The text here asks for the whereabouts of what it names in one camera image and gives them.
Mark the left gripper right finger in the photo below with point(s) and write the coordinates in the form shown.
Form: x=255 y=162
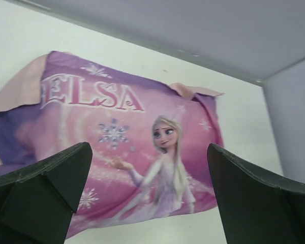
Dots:
x=255 y=204

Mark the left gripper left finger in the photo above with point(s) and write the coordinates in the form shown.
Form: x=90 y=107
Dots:
x=38 y=201

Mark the pink pillowcase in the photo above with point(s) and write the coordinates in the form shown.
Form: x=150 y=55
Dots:
x=149 y=139

